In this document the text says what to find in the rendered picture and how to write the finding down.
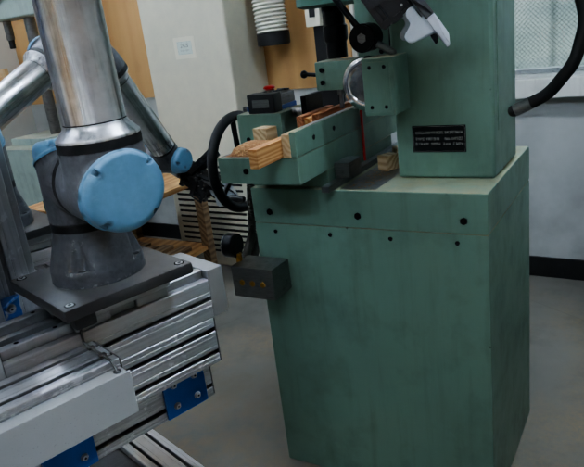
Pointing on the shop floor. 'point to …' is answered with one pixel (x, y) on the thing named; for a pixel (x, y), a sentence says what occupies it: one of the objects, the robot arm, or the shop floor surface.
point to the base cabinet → (403, 343)
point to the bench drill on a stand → (22, 173)
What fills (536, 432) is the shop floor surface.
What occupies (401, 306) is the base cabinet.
